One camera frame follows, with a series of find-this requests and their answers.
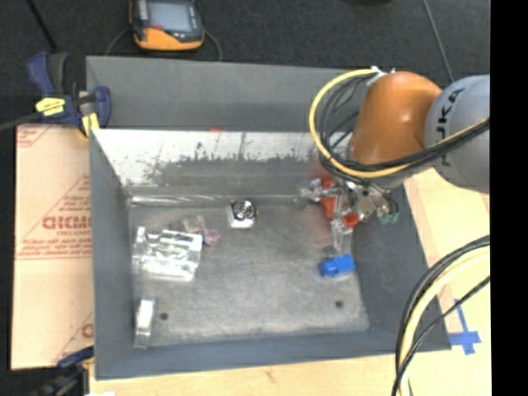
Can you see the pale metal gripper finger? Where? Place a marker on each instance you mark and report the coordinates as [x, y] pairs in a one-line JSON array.
[[310, 192], [339, 233]]

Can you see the red plastic piece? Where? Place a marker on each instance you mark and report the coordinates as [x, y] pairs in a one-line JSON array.
[[330, 206]]

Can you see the blue plastic toy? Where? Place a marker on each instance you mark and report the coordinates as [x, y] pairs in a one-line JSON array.
[[335, 265]]

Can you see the round silver tin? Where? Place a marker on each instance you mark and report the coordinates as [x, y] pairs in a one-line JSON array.
[[242, 213]]

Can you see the grey metal bin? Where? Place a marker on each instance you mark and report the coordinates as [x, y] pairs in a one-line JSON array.
[[264, 287]]

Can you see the small pink clear piece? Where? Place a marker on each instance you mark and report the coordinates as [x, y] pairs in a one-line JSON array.
[[212, 237]]

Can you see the small clear glass block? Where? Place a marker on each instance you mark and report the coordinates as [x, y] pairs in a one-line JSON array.
[[144, 320]]

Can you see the brown cardboard board red print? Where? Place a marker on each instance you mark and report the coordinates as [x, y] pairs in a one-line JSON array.
[[49, 204]]

